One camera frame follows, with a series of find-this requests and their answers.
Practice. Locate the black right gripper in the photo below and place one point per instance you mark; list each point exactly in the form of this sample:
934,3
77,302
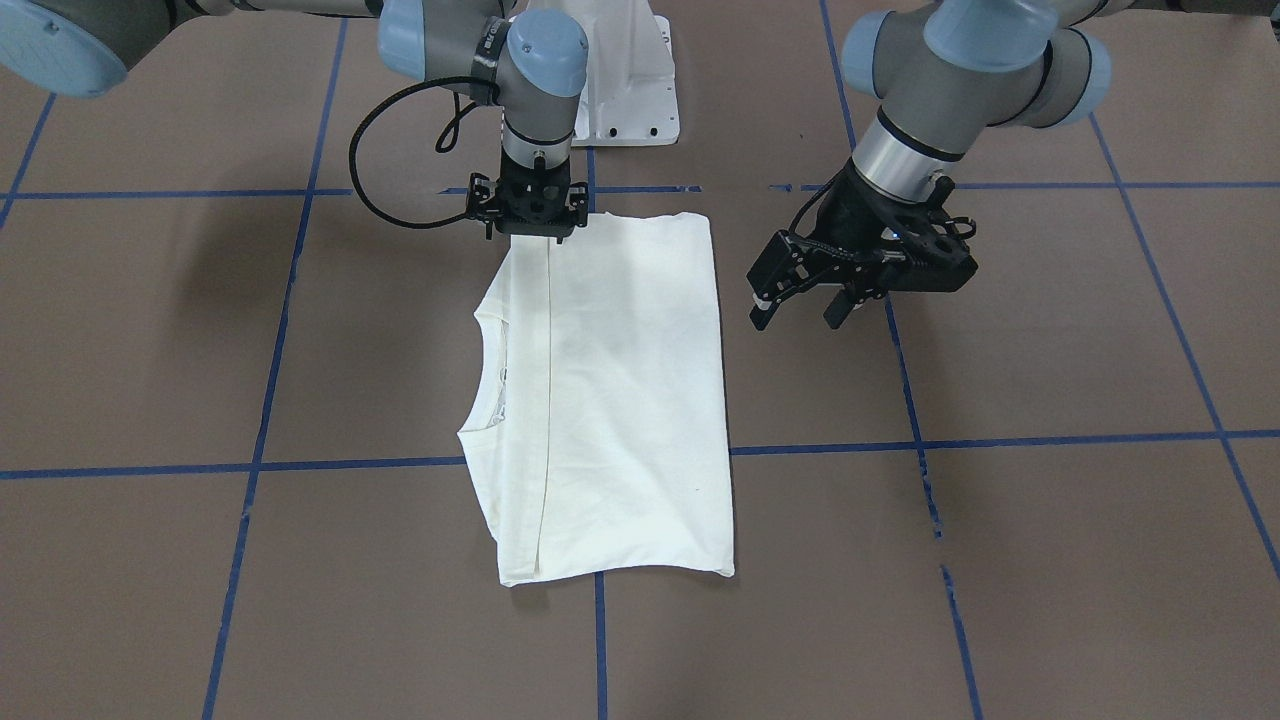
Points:
482,207

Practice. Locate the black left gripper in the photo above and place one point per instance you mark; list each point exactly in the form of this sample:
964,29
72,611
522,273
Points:
846,215

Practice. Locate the cream long-sleeve cat shirt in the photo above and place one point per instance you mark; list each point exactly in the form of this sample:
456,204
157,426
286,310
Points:
598,436

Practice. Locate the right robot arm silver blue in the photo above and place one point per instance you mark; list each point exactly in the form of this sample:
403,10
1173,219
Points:
529,64

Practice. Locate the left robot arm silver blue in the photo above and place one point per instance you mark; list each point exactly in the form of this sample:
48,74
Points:
942,74

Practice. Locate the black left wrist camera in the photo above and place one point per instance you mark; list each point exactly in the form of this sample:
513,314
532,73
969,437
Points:
787,265

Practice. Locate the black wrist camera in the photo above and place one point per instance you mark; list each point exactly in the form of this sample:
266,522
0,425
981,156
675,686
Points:
787,265
481,199

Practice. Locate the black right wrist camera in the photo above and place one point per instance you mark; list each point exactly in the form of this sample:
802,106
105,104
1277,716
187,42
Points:
481,199

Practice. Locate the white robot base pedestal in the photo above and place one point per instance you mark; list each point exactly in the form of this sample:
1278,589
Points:
629,99

